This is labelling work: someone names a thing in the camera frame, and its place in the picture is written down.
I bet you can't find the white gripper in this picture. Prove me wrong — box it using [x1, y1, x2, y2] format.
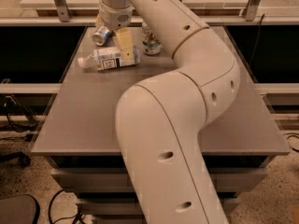
[95, 1, 134, 60]

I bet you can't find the blue silver redbull can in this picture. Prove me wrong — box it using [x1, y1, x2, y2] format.
[92, 26, 110, 46]

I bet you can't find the clear blue-label plastic bottle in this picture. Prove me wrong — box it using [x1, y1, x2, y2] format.
[78, 45, 140, 71]

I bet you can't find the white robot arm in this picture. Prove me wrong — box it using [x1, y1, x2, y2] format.
[99, 0, 240, 224]

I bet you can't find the white green soda can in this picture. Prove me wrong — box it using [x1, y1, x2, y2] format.
[142, 22, 161, 55]

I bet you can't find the grey drawer cabinet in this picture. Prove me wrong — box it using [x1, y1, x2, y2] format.
[31, 26, 292, 224]

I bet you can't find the black office chair base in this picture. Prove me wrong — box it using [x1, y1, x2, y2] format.
[0, 152, 31, 168]

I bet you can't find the grey chair seat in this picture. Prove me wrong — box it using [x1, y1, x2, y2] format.
[0, 194, 40, 224]

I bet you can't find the left metal bracket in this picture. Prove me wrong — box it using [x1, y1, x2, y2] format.
[54, 0, 71, 22]

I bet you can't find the black cables left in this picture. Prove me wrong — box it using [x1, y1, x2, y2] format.
[0, 93, 40, 142]

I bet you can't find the right metal bracket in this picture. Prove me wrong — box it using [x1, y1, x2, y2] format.
[242, 0, 261, 21]

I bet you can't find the black floor cable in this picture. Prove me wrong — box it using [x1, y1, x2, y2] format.
[48, 189, 85, 224]

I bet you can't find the black cable right floor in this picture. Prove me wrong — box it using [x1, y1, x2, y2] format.
[282, 132, 299, 153]

